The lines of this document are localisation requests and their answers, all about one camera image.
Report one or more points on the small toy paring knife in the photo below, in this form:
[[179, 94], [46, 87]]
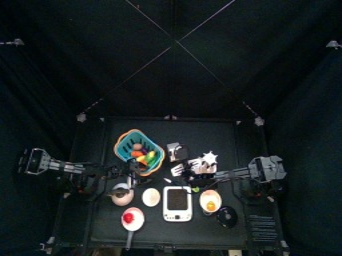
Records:
[[170, 181]]

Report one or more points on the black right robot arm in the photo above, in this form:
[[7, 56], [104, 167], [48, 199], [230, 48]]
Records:
[[261, 169]]

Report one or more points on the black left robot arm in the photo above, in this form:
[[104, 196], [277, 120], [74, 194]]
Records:
[[58, 164]]

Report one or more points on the orange toy fruit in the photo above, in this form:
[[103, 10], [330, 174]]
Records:
[[137, 154]]

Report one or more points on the small green toy piece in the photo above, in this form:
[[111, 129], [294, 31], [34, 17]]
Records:
[[195, 189]]

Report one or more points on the yellow toy fruit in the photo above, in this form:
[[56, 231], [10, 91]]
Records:
[[147, 156]]

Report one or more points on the green toy vegetable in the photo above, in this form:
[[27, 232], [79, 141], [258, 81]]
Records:
[[154, 160]]

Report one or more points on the brown toy egg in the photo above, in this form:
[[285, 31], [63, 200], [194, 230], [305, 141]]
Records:
[[138, 146]]

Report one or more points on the white spiky toy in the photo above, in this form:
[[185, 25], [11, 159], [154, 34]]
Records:
[[209, 156]]

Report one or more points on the teal basket with orange rim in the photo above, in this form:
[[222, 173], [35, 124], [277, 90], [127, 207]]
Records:
[[126, 142]]

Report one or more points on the small white plate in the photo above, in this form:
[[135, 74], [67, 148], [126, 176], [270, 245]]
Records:
[[151, 197]]

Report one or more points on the white bowl with yolk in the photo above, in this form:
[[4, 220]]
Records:
[[210, 201]]

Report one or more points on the red toy tomato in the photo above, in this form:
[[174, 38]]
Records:
[[128, 218]]

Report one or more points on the dark round cup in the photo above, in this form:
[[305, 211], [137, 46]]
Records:
[[226, 216]]

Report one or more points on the white toy frying pan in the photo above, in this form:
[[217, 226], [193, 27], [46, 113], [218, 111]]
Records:
[[133, 221]]

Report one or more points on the grey frame corner bracket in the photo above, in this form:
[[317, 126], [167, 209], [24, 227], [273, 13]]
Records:
[[170, 117], [16, 42], [332, 44], [259, 121], [80, 117]]

